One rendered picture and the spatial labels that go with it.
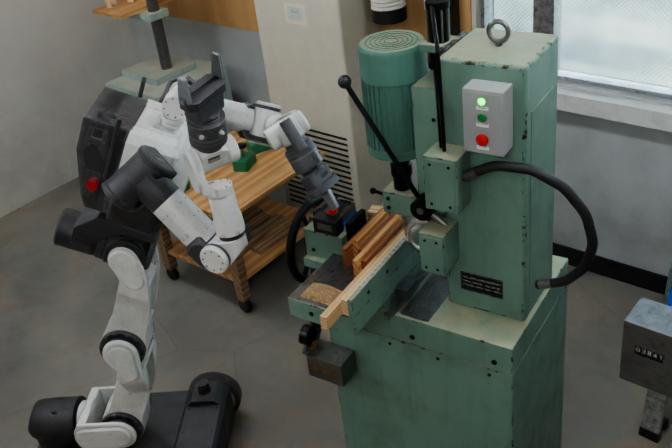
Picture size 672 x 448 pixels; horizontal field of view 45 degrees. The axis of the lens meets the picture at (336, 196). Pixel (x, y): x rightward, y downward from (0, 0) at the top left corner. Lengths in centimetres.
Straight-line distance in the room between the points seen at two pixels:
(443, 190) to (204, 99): 62
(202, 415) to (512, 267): 133
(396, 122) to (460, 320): 56
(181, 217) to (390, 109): 59
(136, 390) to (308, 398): 76
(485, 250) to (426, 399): 52
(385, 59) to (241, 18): 247
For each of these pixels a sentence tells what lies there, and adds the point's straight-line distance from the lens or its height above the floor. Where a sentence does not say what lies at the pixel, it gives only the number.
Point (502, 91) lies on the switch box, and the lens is 185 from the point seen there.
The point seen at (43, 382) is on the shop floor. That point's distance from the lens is 367.
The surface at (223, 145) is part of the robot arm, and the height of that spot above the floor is 142.
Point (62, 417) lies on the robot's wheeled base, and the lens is 294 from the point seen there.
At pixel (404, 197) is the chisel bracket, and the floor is 106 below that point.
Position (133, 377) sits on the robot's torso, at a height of 54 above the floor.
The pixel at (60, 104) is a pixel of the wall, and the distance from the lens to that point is 506.
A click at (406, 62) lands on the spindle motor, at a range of 206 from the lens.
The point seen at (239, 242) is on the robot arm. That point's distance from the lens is 201.
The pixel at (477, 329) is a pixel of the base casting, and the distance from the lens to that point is 221.
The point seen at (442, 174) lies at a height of 126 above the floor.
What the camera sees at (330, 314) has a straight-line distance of 208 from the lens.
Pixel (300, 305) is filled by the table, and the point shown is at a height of 89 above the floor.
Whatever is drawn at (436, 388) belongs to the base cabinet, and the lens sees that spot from 238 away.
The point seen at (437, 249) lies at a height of 104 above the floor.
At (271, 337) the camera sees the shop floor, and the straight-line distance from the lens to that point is 353.
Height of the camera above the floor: 222
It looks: 30 degrees down
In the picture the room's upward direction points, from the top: 7 degrees counter-clockwise
